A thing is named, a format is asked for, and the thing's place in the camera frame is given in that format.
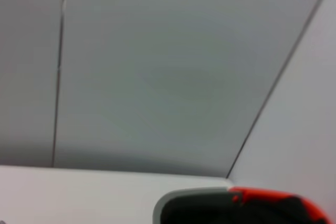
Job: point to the green yellow towel black trim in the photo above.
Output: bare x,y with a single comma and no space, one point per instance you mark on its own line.
262,192

